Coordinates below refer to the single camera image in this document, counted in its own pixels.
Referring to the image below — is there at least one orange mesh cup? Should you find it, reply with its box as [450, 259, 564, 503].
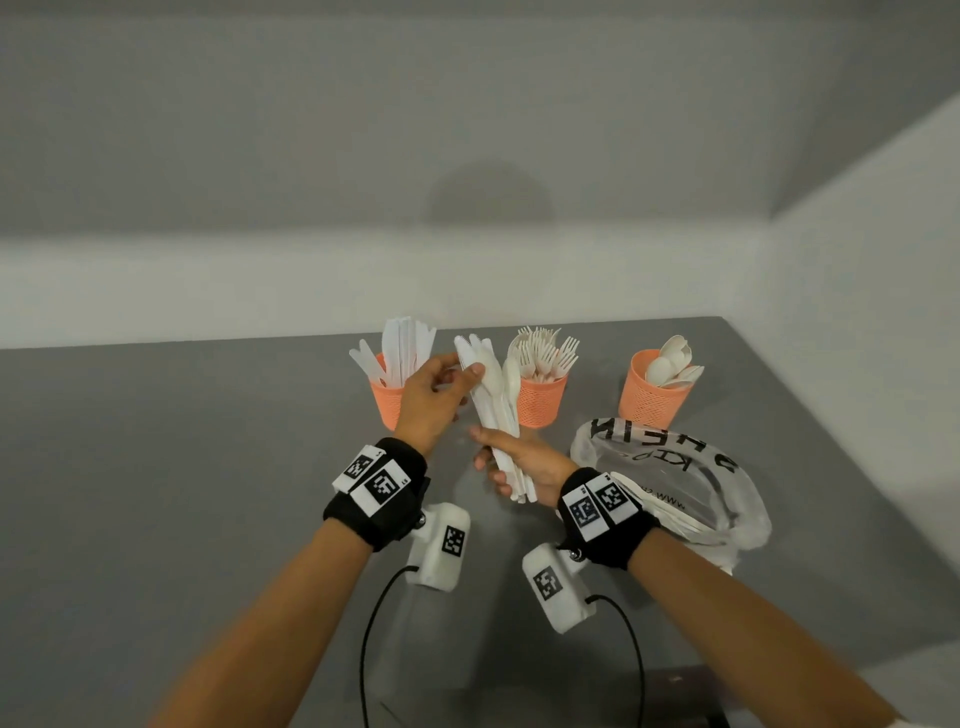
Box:
[369, 352, 410, 433]
[617, 349, 695, 433]
[515, 374, 568, 430]

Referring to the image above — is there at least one bunch of white plastic spoons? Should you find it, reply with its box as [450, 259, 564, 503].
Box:
[644, 334, 706, 391]

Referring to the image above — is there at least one white plastic knife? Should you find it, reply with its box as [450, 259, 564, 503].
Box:
[453, 335, 520, 504]
[468, 335, 530, 502]

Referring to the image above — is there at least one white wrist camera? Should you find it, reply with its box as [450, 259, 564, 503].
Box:
[404, 502, 472, 594]
[521, 541, 598, 636]

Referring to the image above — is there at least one person's right hand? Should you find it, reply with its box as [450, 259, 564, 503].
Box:
[470, 425, 580, 511]

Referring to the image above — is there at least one bunch of white plastic forks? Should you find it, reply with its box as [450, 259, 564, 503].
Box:
[507, 326, 581, 382]

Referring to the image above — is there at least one person's left hand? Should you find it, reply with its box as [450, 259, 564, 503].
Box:
[393, 352, 487, 460]

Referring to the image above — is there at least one black marker wristband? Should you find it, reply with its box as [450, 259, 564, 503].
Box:
[323, 437, 430, 554]
[556, 467, 661, 573]

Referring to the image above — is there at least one person's right forearm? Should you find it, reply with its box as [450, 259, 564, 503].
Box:
[628, 528, 901, 728]

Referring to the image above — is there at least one bunch of white plastic knives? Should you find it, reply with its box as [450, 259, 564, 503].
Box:
[348, 315, 438, 389]

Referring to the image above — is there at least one black camera cable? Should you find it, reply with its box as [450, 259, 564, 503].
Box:
[588, 594, 648, 728]
[359, 564, 420, 728]

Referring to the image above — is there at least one person's left forearm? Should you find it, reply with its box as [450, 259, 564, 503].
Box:
[149, 517, 374, 728]

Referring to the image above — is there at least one clear plastic bag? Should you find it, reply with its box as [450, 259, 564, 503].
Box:
[569, 417, 773, 575]

